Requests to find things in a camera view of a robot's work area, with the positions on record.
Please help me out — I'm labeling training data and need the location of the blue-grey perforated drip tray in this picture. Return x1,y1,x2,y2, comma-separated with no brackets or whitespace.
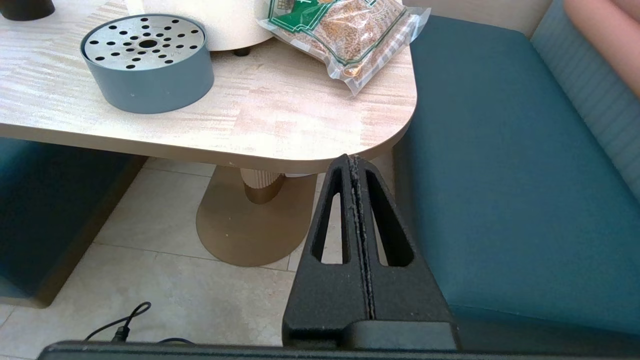
80,14,215,115

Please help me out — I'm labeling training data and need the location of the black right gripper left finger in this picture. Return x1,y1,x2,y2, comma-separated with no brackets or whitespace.
282,154,373,348

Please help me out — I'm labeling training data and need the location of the black floor cable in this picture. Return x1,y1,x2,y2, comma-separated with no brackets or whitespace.
82,301,196,346

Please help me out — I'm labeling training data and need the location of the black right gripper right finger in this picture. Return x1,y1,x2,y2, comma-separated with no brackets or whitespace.
354,155,456,325

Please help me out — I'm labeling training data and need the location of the green grain snack bag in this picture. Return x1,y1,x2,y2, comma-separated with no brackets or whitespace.
257,0,432,97

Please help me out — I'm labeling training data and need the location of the black plastic cup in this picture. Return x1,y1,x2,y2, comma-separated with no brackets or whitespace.
0,0,56,22

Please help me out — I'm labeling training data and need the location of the gold table pedestal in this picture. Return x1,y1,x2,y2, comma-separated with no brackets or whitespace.
196,165,318,267

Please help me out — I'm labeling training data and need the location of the large dark tea dispenser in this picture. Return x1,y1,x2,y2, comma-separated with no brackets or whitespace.
125,0,275,57

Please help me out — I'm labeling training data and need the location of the pink bolster cushion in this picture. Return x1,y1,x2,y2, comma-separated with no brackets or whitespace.
564,0,640,98

